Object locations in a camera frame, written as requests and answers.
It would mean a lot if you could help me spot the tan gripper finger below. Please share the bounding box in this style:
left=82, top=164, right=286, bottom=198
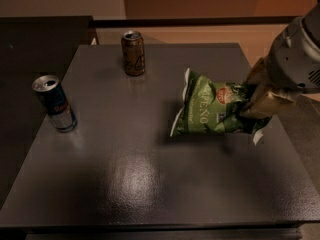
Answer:
left=240, top=89, right=300, bottom=119
left=244, top=58, right=271, bottom=98

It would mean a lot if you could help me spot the green jalapeno chip bag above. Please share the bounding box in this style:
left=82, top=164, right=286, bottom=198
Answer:
left=170, top=68, right=271, bottom=144

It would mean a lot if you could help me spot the brown soda can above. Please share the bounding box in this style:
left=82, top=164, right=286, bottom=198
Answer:
left=121, top=30, right=145, bottom=76

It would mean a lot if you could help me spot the blue silver energy drink can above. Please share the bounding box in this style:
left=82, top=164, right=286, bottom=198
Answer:
left=32, top=75, right=77, bottom=132

